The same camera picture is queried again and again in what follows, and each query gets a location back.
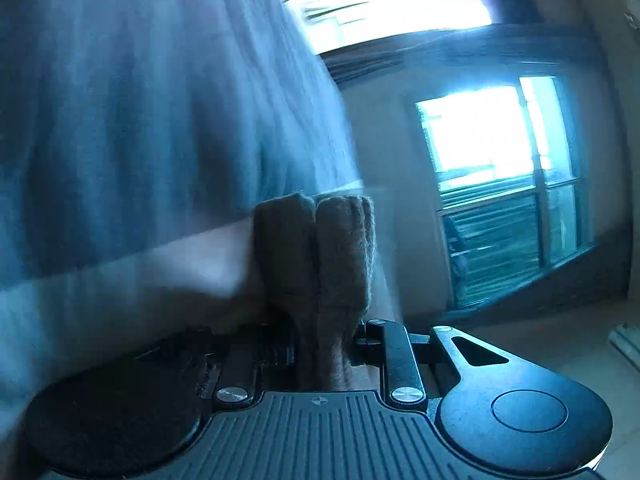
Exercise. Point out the grey-brown pants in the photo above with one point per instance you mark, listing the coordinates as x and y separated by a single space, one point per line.
316 259

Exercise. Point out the striped bed sheet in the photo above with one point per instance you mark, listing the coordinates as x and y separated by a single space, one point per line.
137 138

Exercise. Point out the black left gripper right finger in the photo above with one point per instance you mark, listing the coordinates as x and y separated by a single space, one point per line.
495 410

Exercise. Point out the bedroom window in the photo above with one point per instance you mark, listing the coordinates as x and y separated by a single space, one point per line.
509 181

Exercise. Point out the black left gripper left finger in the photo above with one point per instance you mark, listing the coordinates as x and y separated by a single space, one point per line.
139 412

